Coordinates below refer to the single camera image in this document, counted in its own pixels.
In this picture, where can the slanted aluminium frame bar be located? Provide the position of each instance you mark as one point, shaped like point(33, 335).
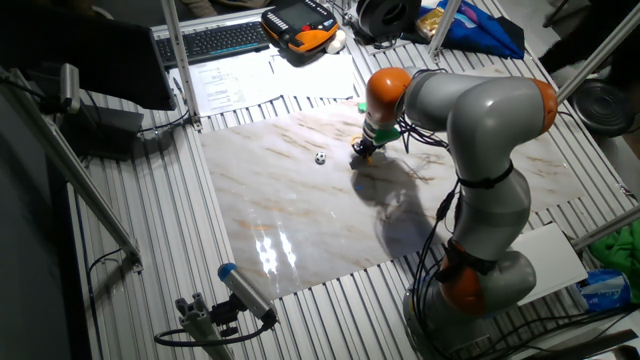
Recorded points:
point(600, 50)

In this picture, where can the blue cloth bag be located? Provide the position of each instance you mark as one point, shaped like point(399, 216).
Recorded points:
point(485, 32)

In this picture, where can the long diagonal aluminium strut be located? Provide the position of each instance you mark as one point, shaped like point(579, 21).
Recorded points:
point(75, 170)

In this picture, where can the short aluminium camera stand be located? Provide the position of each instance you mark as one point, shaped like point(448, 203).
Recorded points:
point(200, 325)

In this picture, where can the low aluminium frame bar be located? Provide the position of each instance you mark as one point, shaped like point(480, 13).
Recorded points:
point(607, 229)

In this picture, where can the white flat board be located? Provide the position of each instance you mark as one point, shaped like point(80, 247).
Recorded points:
point(555, 260)

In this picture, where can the printed white paper sheet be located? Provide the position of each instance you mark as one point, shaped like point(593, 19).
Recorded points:
point(315, 75)
point(230, 85)

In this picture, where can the black computer monitor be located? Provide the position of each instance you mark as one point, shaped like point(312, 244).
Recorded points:
point(90, 60)

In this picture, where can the black box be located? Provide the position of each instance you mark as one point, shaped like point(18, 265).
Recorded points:
point(105, 132)

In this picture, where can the upright aluminium profile post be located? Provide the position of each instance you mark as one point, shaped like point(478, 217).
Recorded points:
point(179, 60)

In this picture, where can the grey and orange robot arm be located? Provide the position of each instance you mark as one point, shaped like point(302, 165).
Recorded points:
point(485, 115)

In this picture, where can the silver camera on strut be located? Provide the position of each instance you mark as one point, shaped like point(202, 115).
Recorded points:
point(70, 87)

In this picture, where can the black computer keyboard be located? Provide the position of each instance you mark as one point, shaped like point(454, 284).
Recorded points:
point(215, 42)

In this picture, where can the marble pattern board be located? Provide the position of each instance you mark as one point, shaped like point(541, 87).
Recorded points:
point(300, 210)

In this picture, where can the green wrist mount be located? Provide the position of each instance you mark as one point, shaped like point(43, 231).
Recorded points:
point(387, 136)

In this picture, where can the white rounded plastic object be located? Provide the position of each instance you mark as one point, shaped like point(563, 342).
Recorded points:
point(337, 42)

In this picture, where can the blue plastic packet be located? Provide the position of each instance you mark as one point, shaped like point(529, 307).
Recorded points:
point(602, 290)

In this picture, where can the silver camera with blue end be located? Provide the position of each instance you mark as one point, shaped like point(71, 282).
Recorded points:
point(247, 292)

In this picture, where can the black round spool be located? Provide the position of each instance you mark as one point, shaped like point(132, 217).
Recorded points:
point(382, 17)

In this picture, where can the small black white soccer ball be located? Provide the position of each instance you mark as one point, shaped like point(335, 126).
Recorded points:
point(320, 158)

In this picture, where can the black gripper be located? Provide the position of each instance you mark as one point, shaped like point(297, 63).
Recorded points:
point(369, 146)

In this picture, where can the green cloth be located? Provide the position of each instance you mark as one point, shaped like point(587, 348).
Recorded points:
point(622, 255)

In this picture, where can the black round disc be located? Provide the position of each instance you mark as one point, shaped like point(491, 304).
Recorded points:
point(602, 105)

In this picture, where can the orange black teach pendant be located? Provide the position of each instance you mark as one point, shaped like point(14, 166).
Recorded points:
point(300, 22)

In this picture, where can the gold foil packet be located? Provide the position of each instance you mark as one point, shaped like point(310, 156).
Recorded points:
point(430, 22)

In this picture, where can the aluminium post beside spool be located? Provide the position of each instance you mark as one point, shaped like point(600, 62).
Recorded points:
point(445, 27)

